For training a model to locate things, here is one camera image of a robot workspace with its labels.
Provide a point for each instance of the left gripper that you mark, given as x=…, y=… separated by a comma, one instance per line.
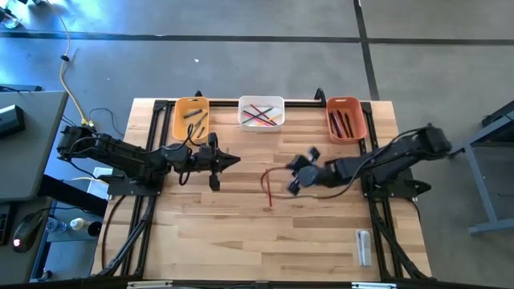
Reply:
x=202, y=157

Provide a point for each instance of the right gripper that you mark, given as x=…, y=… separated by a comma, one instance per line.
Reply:
x=310, y=176

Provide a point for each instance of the dark purple crayon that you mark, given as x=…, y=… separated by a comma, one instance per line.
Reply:
x=200, y=132

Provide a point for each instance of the red pencil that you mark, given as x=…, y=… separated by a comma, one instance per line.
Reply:
x=269, y=196
x=257, y=109

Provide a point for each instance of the grey crayon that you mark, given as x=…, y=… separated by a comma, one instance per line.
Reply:
x=202, y=119

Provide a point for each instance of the green pencil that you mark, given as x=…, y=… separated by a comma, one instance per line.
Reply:
x=249, y=119

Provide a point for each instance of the pink pencil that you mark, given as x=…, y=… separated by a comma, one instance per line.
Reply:
x=257, y=124

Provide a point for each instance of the yellow pencil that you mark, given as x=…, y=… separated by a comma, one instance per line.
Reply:
x=276, y=119

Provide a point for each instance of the pink pen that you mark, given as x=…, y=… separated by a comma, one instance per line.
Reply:
x=334, y=125

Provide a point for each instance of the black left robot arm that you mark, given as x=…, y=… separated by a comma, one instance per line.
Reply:
x=120, y=152

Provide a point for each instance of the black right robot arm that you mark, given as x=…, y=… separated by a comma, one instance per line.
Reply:
x=381, y=160

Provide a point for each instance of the yellow plastic bin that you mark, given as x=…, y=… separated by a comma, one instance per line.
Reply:
x=180, y=128

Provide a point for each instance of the white plastic bin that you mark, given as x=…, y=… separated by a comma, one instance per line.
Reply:
x=263, y=128

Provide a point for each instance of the black table clamp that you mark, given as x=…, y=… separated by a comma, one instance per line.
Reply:
x=319, y=94
x=198, y=94

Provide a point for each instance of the coral orange plastic bin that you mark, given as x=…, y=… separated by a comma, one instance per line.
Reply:
x=359, y=120

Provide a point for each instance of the white stapler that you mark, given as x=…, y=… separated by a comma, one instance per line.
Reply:
x=364, y=247

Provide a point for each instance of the black round cap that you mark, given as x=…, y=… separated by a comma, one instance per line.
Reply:
x=95, y=229

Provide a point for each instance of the white small bottle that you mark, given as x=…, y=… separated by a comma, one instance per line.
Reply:
x=77, y=224

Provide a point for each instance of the clear water bottle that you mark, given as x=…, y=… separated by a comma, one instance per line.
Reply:
x=56, y=225

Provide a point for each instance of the grey desk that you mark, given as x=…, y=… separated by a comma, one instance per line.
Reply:
x=28, y=160

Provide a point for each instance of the black computer mouse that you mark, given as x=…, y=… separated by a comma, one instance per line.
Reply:
x=26, y=234

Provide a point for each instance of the blue-grey metal table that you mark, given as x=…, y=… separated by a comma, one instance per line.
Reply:
x=494, y=226

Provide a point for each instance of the black desk device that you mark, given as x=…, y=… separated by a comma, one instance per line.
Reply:
x=10, y=120

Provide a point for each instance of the black keyboard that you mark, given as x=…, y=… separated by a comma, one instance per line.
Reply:
x=4, y=225

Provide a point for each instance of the silver metal bracket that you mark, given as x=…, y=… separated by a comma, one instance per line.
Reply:
x=373, y=286
x=149, y=285

